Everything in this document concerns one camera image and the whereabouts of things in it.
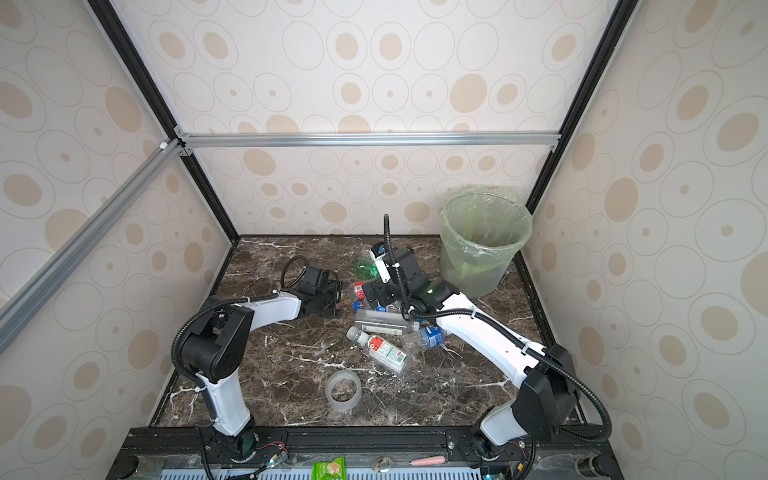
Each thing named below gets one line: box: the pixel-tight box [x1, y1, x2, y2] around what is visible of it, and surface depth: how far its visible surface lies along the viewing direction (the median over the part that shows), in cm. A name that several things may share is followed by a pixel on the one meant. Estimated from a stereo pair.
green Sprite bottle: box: [353, 257, 381, 282], surface depth 108 cm
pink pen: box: [409, 456, 446, 466], surface depth 73 cm
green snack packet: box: [311, 455, 347, 480], surface depth 70 cm
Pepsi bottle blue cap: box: [353, 301, 387, 313], surface depth 99 cm
